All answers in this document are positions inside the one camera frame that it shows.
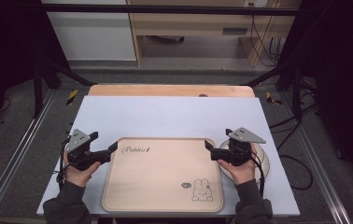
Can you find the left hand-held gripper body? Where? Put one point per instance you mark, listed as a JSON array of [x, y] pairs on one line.
[[81, 155]]

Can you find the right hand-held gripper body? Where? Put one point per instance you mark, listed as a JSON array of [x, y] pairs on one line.
[[238, 152]]

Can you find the person's left hand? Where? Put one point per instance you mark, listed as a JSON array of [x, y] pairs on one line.
[[78, 176]]

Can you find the person's right hand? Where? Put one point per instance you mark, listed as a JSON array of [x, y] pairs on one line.
[[243, 173]]

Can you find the white round plate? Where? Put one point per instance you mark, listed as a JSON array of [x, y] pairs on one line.
[[258, 149]]

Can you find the yellow black striped marker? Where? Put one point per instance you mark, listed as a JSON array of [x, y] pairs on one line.
[[72, 97], [271, 98]]

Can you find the white table sheet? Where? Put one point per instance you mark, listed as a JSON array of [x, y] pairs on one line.
[[165, 118]]

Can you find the wooden tray with rabbit print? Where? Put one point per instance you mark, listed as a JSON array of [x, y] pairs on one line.
[[162, 177]]

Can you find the wooden table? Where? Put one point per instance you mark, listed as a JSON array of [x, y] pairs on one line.
[[165, 90]]

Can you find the black metal stand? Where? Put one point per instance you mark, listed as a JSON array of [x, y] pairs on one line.
[[37, 90], [296, 93]]

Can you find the white cabinet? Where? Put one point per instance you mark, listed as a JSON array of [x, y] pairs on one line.
[[93, 37]]

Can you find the light wooden desk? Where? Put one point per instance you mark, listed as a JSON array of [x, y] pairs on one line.
[[190, 23]]

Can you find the black curtain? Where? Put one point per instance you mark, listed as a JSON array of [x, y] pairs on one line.
[[6, 46], [339, 62]]

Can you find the aluminium floor rail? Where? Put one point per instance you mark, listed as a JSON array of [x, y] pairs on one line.
[[12, 155], [317, 161]]

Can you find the wall power outlet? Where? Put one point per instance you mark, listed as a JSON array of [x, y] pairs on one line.
[[249, 3]]

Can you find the black horizontal frame bar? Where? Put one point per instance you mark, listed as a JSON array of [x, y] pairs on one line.
[[165, 9]]

